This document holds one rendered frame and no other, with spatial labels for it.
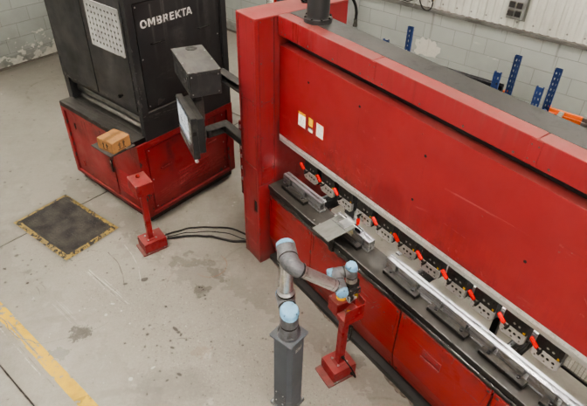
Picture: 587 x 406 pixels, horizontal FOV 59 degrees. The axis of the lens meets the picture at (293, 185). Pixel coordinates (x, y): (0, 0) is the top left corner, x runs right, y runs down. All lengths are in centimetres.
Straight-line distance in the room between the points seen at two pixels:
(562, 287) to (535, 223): 33
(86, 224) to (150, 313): 143
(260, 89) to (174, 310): 201
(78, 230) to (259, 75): 267
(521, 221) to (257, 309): 251
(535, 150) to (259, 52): 203
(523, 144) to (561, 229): 43
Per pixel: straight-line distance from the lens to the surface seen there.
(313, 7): 358
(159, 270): 497
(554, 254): 277
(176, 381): 420
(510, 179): 272
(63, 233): 561
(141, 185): 465
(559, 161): 254
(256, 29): 370
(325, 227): 378
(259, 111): 397
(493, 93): 289
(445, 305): 346
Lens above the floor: 347
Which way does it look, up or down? 36 degrees down
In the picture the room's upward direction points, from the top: 1 degrees clockwise
